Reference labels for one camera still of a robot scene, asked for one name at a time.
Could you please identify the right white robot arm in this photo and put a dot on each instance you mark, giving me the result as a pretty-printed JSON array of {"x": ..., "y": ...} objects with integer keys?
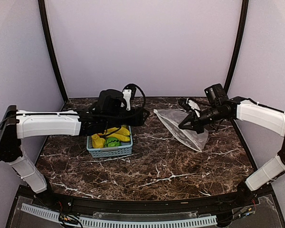
[{"x": 245, "y": 110}]

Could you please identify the green toy watermelon ball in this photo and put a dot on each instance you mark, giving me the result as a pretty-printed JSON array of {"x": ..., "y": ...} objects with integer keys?
[{"x": 112, "y": 142}]

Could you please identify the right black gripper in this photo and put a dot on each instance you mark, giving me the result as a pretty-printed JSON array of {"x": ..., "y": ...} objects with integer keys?
[{"x": 196, "y": 125}]

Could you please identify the yellow toy pear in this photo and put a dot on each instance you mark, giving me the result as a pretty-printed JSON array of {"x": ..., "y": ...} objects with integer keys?
[{"x": 98, "y": 141}]

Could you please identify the blue perforated plastic basket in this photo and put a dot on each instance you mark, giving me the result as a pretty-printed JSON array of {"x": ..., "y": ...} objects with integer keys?
[{"x": 124, "y": 149}]

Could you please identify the grey slotted cable duct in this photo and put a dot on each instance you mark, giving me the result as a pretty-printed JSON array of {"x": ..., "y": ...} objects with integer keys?
[{"x": 113, "y": 220}]

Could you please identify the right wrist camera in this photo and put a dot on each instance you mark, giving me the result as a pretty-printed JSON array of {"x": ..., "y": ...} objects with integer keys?
[{"x": 188, "y": 104}]

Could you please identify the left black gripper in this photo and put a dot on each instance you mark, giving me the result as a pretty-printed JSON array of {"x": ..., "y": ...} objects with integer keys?
[{"x": 137, "y": 119}]

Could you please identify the black frame post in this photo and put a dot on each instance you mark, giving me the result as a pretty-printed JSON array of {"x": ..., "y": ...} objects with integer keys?
[
  {"x": 237, "y": 46},
  {"x": 50, "y": 49}
]

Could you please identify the right black frame post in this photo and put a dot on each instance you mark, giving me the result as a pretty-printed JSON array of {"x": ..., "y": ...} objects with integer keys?
[{"x": 237, "y": 46}]

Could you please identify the black front rail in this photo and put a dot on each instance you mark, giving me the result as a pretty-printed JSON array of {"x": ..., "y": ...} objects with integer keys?
[{"x": 221, "y": 205}]

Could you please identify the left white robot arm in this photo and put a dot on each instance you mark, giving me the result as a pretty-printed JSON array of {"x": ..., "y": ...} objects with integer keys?
[{"x": 112, "y": 109}]

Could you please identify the yellow toy banana bunch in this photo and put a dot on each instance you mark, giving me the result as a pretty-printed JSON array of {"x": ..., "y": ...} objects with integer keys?
[{"x": 122, "y": 133}]

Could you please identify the left black frame post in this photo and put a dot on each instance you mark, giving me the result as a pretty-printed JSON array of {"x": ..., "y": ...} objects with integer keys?
[{"x": 50, "y": 49}]

